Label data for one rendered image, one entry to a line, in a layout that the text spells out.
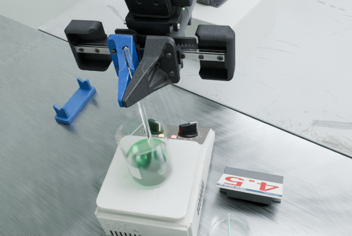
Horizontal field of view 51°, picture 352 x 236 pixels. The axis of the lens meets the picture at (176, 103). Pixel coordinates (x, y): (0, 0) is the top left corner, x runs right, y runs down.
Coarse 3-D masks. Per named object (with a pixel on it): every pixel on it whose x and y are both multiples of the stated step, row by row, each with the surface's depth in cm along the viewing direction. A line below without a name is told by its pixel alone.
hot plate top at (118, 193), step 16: (176, 144) 52; (192, 144) 51; (112, 160) 51; (176, 160) 50; (192, 160) 49; (112, 176) 49; (128, 176) 49; (176, 176) 48; (192, 176) 48; (112, 192) 47; (128, 192) 47; (144, 192) 47; (160, 192) 46; (176, 192) 46; (112, 208) 46; (128, 208) 45; (144, 208) 45; (160, 208) 45; (176, 208) 45
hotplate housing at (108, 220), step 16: (208, 144) 55; (208, 160) 56; (192, 192) 48; (96, 208) 49; (192, 208) 47; (112, 224) 48; (128, 224) 47; (144, 224) 46; (160, 224) 46; (176, 224) 45; (192, 224) 46
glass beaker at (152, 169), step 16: (128, 128) 46; (144, 128) 48; (160, 128) 46; (128, 144) 47; (160, 144) 42; (128, 160) 44; (144, 160) 43; (160, 160) 44; (144, 176) 45; (160, 176) 46
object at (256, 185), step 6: (222, 180) 54; (228, 180) 54; (234, 180) 54; (240, 180) 54; (246, 180) 55; (252, 180) 55; (240, 186) 52; (246, 186) 52; (252, 186) 52; (258, 186) 52; (264, 186) 53; (270, 186) 53; (276, 186) 53; (270, 192) 50; (276, 192) 50
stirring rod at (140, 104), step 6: (126, 48) 34; (126, 54) 34; (126, 60) 35; (132, 66) 35; (132, 72) 36; (138, 102) 39; (144, 108) 40; (144, 114) 40; (144, 120) 41; (144, 126) 41; (150, 132) 42; (150, 138) 43; (150, 144) 44
